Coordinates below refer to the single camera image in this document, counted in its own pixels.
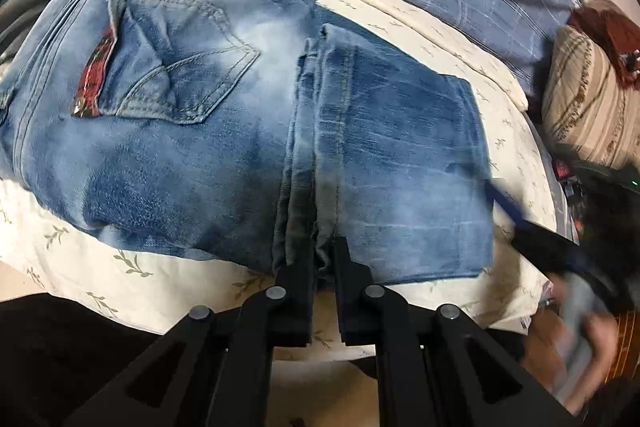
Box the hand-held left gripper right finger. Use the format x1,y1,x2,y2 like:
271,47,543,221
332,237,583,427

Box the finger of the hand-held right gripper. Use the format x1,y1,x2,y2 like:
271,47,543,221
484,179,583,280

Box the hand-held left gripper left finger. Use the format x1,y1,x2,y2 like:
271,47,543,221
65,264,316,427

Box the blue denim jeans pants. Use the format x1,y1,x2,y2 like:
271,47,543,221
0,0,496,293

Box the person's right hand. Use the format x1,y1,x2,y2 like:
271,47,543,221
525,279,625,414

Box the striped beige pillow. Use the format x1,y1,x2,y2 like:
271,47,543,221
541,24,640,171

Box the reddish-brown cloth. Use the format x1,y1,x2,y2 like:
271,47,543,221
567,0,640,88

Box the cream leaf-print bed sheet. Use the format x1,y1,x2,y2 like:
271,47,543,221
0,0,557,363

